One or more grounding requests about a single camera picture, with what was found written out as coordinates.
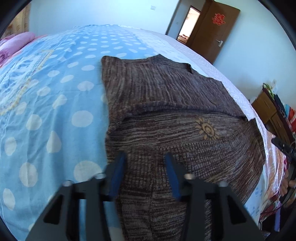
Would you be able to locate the blue polka dot bedsheet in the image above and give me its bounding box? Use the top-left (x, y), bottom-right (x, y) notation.
top-left (1, 25), bottom-right (166, 240)

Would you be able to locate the person's right hand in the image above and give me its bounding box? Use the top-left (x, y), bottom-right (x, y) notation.
top-left (280, 170), bottom-right (295, 196)

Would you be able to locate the brown knitted sweater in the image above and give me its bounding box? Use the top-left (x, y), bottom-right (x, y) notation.
top-left (101, 55), bottom-right (266, 240)

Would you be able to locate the brown wooden door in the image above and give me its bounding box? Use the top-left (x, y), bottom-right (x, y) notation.
top-left (176, 1), bottom-right (240, 64)

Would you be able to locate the red double happiness sticker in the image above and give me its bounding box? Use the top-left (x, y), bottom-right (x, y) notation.
top-left (212, 13), bottom-right (226, 26)

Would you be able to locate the yellow patterned curtain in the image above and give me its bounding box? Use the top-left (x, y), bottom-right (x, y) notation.
top-left (1, 3), bottom-right (31, 38)

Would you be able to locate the brown wooden cabinet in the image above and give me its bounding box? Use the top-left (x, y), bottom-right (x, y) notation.
top-left (251, 88), bottom-right (294, 144)

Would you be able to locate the pink folded quilt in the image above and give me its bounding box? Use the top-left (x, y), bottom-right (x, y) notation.
top-left (1, 32), bottom-right (35, 67)

